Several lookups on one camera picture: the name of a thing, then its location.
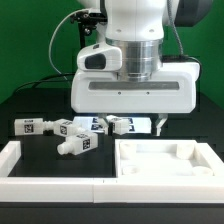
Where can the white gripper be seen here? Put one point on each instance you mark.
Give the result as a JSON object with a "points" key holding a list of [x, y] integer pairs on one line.
{"points": [[172, 89]]}

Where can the white square tabletop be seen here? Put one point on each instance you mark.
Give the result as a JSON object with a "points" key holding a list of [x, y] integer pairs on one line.
{"points": [[147, 159]]}

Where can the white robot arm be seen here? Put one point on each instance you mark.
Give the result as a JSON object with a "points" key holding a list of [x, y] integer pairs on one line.
{"points": [[125, 72]]}

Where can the paper sheet with tags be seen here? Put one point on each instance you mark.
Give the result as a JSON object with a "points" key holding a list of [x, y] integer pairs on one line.
{"points": [[136, 124]]}

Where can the white U-shaped obstacle fence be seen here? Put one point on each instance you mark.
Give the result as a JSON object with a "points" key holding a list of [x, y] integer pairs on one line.
{"points": [[103, 190]]}

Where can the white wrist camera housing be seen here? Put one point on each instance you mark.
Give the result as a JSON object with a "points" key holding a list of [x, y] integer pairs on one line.
{"points": [[100, 57]]}

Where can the black camera on mount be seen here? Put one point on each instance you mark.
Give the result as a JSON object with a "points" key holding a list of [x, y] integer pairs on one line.
{"points": [[87, 16]]}

